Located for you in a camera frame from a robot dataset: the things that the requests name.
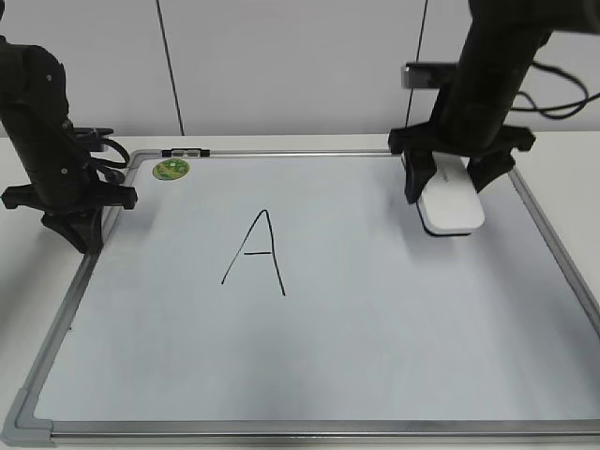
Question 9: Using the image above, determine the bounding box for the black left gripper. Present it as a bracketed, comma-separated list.
[2, 119, 137, 254]

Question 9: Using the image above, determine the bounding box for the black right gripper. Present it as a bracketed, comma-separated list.
[388, 69, 535, 203]

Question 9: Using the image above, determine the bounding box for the white whiteboard eraser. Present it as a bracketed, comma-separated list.
[417, 153, 485, 236]

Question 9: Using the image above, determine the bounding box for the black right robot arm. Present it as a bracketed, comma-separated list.
[388, 1, 599, 203]

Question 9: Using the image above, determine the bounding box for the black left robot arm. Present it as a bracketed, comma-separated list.
[1, 40, 138, 254]

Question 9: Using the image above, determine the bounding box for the green round magnet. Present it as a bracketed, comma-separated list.
[152, 158, 189, 181]

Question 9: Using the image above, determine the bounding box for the black silver board clip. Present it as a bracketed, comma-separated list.
[160, 148, 211, 158]

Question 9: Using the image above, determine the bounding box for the white magnetic whiteboard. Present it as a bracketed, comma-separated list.
[3, 150, 599, 446]

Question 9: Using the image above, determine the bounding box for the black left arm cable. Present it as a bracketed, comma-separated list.
[74, 128, 130, 187]

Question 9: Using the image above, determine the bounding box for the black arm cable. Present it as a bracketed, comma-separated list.
[508, 58, 600, 121]
[74, 128, 130, 187]

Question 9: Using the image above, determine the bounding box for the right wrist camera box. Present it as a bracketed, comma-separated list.
[401, 61, 458, 90]

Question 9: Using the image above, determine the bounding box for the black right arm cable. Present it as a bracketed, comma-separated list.
[508, 58, 600, 121]

